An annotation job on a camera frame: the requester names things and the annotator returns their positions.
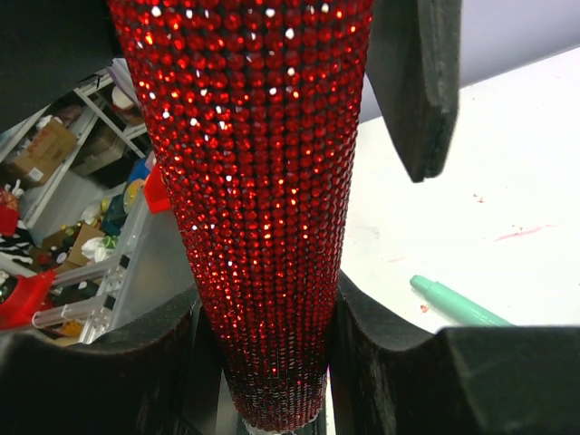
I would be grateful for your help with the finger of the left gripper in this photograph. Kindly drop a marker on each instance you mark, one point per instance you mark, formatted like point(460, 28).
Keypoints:
point(413, 68)
point(47, 48)

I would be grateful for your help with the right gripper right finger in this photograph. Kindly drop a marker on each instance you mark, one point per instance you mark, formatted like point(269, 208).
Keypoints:
point(389, 376)

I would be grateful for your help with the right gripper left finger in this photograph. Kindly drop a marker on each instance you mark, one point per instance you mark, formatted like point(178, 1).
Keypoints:
point(158, 374)

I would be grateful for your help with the red glitter microphone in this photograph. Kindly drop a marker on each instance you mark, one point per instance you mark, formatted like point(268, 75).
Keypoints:
point(252, 108)

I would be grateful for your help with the teal plastic microphone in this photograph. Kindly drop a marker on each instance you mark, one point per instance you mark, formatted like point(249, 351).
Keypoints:
point(454, 305)

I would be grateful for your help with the cluttered storage shelf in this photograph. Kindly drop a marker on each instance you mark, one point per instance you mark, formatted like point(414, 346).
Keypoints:
point(57, 167)

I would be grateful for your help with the aluminium extrusion frame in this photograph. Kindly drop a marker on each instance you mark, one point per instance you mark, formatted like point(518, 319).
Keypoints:
point(148, 267)

